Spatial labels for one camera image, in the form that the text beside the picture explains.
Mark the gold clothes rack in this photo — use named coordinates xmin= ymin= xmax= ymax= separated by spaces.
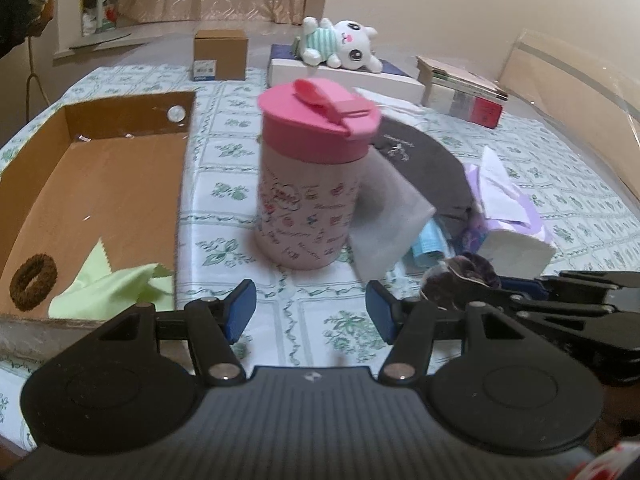
xmin=26 ymin=35 xmax=47 ymax=107

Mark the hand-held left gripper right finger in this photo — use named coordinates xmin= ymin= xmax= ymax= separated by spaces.
xmin=365 ymin=280 xmax=556 ymax=387

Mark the dark velvet scrunchie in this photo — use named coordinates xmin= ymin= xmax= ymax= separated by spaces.
xmin=420 ymin=252 xmax=503 ymax=307

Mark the white cloth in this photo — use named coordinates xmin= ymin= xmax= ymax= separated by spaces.
xmin=347 ymin=152 xmax=436 ymax=281

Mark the purple tissue pack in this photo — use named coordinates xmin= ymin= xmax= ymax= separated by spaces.
xmin=452 ymin=145 xmax=558 ymax=277

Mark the blue face mask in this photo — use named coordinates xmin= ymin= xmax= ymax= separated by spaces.
xmin=402 ymin=220 xmax=456 ymax=268

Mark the pink lidded cup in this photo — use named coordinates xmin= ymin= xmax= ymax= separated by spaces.
xmin=252 ymin=78 xmax=383 ymax=272

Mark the small closed cardboard box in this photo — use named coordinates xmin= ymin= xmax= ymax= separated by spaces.
xmin=193 ymin=29 xmax=249 ymax=82

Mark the light green cloth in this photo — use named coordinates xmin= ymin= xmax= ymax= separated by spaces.
xmin=48 ymin=240 xmax=177 ymax=320

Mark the white bunny plush toy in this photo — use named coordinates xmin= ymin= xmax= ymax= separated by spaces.
xmin=291 ymin=16 xmax=383 ymax=73

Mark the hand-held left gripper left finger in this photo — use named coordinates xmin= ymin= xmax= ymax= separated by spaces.
xmin=97 ymin=279 xmax=258 ymax=387

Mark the stack of books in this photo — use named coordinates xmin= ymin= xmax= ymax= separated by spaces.
xmin=416 ymin=55 xmax=510 ymax=130

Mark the white and blue box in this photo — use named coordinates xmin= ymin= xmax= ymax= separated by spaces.
xmin=267 ymin=43 xmax=426 ymax=106

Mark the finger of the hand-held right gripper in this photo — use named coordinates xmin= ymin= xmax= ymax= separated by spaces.
xmin=492 ymin=270 xmax=640 ymax=311
xmin=510 ymin=306 xmax=640 ymax=356

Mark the dark grey cap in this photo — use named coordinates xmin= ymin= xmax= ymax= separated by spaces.
xmin=367 ymin=117 xmax=478 ymax=231

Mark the black jacket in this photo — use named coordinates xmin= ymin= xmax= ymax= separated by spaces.
xmin=0 ymin=0 xmax=36 ymax=58

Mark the plastic-covered beige board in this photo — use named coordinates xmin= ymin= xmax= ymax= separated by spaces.
xmin=497 ymin=27 xmax=640 ymax=201

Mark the brown hair scrunchie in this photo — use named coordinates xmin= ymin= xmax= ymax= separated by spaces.
xmin=9 ymin=254 xmax=59 ymax=311

